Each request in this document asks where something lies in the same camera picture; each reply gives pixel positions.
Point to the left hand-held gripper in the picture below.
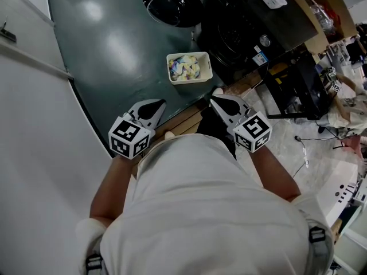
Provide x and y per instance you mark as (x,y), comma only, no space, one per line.
(129,137)

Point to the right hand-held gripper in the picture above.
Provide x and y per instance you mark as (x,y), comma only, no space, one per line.
(252,132)

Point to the white tray of colourful items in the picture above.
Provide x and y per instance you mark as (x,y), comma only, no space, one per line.
(207,70)

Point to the pastel tie-dye clothes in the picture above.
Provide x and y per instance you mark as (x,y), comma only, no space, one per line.
(185,67)

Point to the dark grey washing machine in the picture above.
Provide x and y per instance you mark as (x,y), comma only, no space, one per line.
(243,24)

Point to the person's right forearm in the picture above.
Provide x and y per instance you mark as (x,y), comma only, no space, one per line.
(275,176)

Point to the person's left forearm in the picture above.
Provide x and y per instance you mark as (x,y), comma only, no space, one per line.
(111,193)

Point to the person's black trousers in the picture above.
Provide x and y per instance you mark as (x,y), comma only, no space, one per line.
(212,125)

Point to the person's right white shoe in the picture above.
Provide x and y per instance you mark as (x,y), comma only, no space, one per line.
(217,91)

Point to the person's white shoe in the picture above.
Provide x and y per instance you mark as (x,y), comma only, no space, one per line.
(217,91)
(168,135)

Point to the person's left white shoe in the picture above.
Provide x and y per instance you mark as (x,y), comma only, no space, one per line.
(168,135)

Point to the brown wooden slatted ramp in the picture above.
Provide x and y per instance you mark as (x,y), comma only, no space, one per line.
(183,119)

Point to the person's white shirt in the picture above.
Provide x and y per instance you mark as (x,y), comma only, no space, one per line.
(200,211)

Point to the white appliance with black marks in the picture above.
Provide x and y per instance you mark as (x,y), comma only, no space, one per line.
(335,190)

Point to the white door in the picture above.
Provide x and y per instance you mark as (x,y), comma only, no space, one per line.
(28,39)

